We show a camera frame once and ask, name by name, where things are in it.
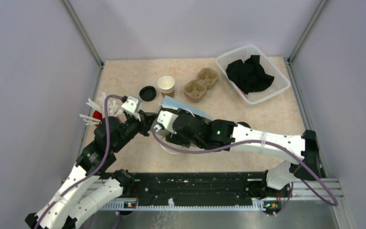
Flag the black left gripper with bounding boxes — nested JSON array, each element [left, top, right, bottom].
[[112, 109, 158, 153]]

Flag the light blue paper bag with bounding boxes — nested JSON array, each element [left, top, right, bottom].
[[152, 96, 212, 154]]

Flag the stack of black lids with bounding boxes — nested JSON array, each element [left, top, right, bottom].
[[139, 86, 157, 102]]

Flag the stack of paper cups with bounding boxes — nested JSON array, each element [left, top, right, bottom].
[[157, 76, 175, 98]]

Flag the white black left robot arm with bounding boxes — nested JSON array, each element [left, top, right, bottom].
[[25, 111, 156, 229]]

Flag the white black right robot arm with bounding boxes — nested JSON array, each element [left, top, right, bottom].
[[157, 111, 321, 197]]

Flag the red straw cup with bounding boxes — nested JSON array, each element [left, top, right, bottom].
[[92, 111, 104, 122]]

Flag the remaining stacked cardboard carriers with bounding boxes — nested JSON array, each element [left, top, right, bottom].
[[183, 67, 219, 103]]

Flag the black cloth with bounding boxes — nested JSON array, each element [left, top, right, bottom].
[[225, 55, 275, 94]]

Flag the white plastic basket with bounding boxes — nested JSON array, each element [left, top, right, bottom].
[[216, 45, 291, 105]]

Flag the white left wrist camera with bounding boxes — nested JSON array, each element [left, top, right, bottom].
[[121, 95, 142, 121]]

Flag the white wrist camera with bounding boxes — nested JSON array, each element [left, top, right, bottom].
[[121, 95, 142, 121], [152, 108, 178, 134]]

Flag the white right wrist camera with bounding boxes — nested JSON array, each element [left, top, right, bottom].
[[152, 108, 178, 134]]

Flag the black mounting base rail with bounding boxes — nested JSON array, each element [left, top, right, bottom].
[[118, 172, 299, 208]]

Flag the white cable duct strip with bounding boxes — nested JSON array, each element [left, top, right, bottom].
[[97, 198, 266, 212]]

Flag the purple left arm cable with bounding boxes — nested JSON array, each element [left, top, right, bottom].
[[33, 94, 127, 229]]

